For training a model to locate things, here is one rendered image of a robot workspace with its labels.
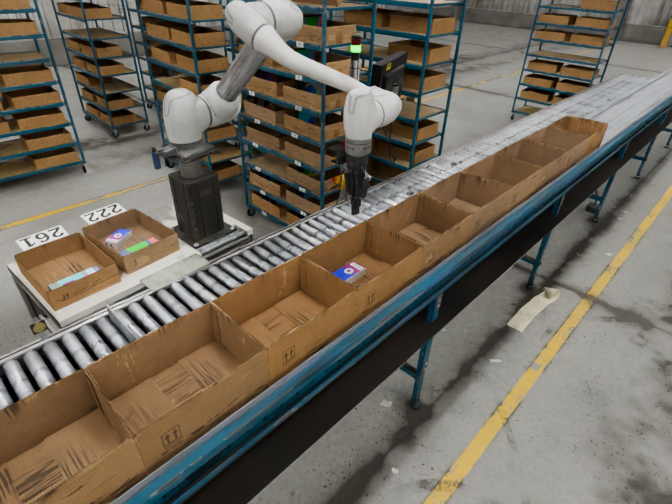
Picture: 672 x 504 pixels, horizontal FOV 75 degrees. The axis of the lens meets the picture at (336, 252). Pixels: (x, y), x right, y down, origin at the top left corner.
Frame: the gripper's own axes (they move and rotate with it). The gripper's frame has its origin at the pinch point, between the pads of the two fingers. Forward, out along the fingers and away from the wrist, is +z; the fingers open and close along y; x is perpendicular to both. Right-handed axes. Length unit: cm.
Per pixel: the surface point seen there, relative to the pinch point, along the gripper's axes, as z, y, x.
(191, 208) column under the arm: 24, -87, -21
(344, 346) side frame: 32, 25, -33
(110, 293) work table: 45, -78, -70
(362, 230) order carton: 20.4, -8.8, 15.7
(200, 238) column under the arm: 42, -87, -19
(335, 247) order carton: 21.9, -9.1, -1.0
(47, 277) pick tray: 43, -107, -85
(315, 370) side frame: 32, 26, -47
